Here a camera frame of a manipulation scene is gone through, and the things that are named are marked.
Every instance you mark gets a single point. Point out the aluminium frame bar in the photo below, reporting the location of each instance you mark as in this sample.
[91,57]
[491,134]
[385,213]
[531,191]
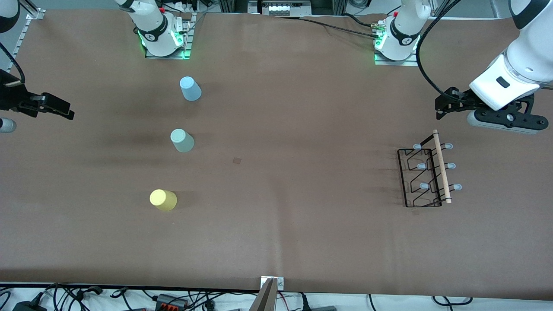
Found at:
[34,12]

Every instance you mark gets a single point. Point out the light blue plastic cup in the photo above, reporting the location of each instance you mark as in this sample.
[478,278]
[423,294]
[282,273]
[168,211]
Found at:
[190,88]

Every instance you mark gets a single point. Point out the perforated aluminium edge rail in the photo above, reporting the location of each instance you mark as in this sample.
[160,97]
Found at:
[19,43]

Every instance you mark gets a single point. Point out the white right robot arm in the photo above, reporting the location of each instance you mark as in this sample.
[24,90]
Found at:
[151,26]

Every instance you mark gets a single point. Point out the yellow plastic cup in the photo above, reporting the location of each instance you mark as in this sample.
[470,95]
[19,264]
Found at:
[163,200]

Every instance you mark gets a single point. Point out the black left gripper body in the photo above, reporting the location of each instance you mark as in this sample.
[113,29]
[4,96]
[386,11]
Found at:
[462,102]

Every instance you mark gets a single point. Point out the black adapter with orange clips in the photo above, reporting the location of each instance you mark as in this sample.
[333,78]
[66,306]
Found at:
[170,300]

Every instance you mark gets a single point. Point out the aluminium right arm base plate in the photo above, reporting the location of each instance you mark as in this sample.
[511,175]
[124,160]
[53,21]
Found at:
[186,39]

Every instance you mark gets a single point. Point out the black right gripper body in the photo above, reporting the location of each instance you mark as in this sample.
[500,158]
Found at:
[9,96]

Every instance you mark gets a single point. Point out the small metal bracket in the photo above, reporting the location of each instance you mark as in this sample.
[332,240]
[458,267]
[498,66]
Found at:
[281,283]

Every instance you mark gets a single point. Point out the grey camera post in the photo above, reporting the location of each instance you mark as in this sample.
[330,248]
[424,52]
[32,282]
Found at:
[264,300]

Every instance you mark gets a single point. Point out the pale green plastic cup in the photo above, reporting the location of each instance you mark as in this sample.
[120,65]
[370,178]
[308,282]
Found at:
[182,140]

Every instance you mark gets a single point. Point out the white power strip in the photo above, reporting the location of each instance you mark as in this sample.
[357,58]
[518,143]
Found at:
[278,8]

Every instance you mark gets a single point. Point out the black power plug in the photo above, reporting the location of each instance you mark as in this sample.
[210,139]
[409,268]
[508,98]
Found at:
[28,306]

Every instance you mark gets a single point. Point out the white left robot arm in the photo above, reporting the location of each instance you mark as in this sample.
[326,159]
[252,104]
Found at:
[527,47]

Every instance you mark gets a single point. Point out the aluminium left arm base plate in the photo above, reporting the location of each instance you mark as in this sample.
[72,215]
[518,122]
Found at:
[397,63]

